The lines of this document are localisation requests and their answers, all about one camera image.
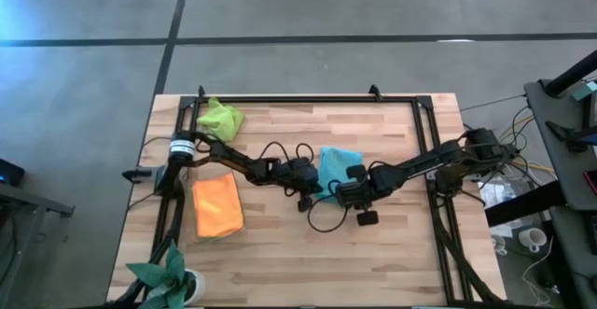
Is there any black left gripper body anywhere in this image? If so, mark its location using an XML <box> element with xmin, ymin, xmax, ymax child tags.
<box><xmin>278</xmin><ymin>156</ymin><xmax>325</xmax><ymax>214</ymax></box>

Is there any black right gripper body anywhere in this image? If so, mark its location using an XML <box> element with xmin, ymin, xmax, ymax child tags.
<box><xmin>334</xmin><ymin>163</ymin><xmax>381</xmax><ymax>228</ymax></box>

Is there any blue microfiber towel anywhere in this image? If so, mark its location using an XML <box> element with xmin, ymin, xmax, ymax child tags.
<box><xmin>316</xmin><ymin>146</ymin><xmax>365</xmax><ymax>204</ymax></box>

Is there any orange microfiber towel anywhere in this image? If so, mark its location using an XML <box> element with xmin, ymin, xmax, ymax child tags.
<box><xmin>192</xmin><ymin>172</ymin><xmax>245</xmax><ymax>239</ymax></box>

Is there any clear plastic bin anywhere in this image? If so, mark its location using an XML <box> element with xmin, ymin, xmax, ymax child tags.
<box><xmin>186</xmin><ymin>162</ymin><xmax>249</xmax><ymax>245</ymax></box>

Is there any lime microfiber towel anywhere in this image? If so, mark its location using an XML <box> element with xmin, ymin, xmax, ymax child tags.
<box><xmin>195</xmin><ymin>96</ymin><xmax>246</xmax><ymax>143</ymax></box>

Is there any white plant pot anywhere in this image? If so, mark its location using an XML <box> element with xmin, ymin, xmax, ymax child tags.
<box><xmin>184</xmin><ymin>267</ymin><xmax>207</xmax><ymax>306</ymax></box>

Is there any white cup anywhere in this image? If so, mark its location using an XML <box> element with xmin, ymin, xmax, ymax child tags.
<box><xmin>490</xmin><ymin>232</ymin><xmax>509</xmax><ymax>257</ymax></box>

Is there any artificial green plant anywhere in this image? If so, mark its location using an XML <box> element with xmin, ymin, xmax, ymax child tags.
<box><xmin>125</xmin><ymin>242</ymin><xmax>197</xmax><ymax>309</ymax></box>

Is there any white mug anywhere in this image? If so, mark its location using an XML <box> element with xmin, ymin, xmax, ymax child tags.
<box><xmin>517</xmin><ymin>227</ymin><xmax>548</xmax><ymax>254</ymax></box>

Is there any dark grey desk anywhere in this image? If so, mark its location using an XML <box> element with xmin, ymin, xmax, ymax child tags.
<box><xmin>522</xmin><ymin>78</ymin><xmax>597</xmax><ymax>212</ymax></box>

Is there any black pole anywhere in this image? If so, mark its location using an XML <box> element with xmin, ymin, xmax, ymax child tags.
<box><xmin>543</xmin><ymin>49</ymin><xmax>597</xmax><ymax>98</ymax></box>

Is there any grey metal table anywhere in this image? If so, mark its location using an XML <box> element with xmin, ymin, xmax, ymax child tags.
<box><xmin>0</xmin><ymin>182</ymin><xmax>76</xmax><ymax>309</ymax></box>

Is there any black device box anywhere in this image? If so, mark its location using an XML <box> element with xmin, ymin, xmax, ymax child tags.
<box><xmin>0</xmin><ymin>158</ymin><xmax>27</xmax><ymax>189</ymax></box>

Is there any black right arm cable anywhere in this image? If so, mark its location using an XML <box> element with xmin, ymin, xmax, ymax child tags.
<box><xmin>306</xmin><ymin>177</ymin><xmax>351</xmax><ymax>234</ymax></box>

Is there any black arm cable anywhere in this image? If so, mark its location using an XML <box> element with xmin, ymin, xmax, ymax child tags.
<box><xmin>306</xmin><ymin>177</ymin><xmax>351</xmax><ymax>234</ymax></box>
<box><xmin>257</xmin><ymin>140</ymin><xmax>316</xmax><ymax>163</ymax></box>

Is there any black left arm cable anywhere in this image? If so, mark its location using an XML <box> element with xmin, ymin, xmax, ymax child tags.
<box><xmin>257</xmin><ymin>140</ymin><xmax>316</xmax><ymax>163</ymax></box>

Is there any black aluminium table frame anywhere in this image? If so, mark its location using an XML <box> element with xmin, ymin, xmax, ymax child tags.
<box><xmin>109</xmin><ymin>83</ymin><xmax>510</xmax><ymax>309</ymax></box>

